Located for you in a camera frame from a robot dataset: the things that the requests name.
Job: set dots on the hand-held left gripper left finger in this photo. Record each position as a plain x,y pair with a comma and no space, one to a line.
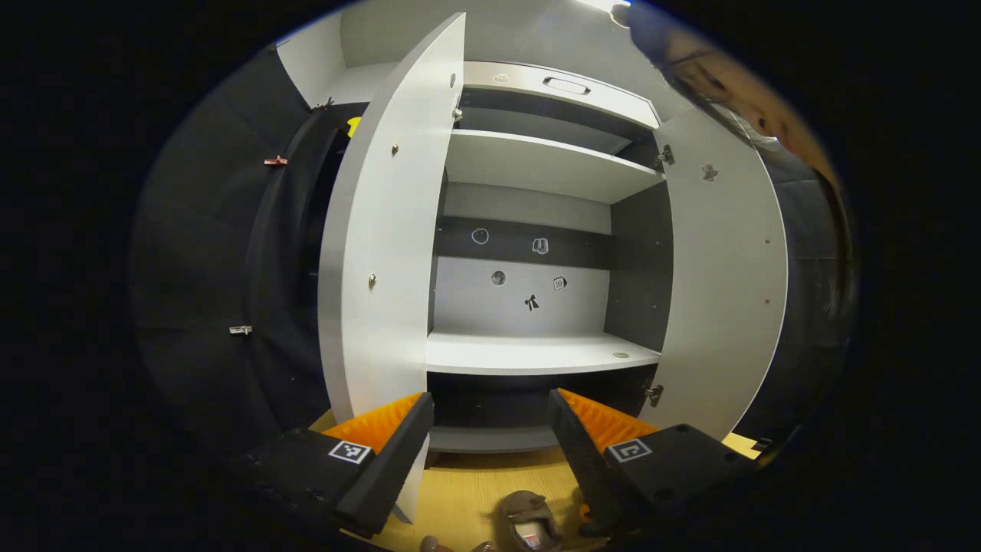
391,468

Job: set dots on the brown fuzzy shoe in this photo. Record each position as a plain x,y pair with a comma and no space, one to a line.
523,506

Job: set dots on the black cloth clip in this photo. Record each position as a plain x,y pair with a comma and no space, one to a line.
326,103

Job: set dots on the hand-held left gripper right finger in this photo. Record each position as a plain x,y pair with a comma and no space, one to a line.
590,475

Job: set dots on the white shoe cabinet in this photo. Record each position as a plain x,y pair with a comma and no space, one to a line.
536,165

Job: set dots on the white cabinet door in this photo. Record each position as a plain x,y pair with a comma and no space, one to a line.
720,291
383,230

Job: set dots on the large ceiling light panel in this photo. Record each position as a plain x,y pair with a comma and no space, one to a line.
605,4

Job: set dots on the person's head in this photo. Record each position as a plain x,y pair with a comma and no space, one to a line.
736,92

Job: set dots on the white cabinet drawer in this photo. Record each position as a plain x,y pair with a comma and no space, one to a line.
521,80

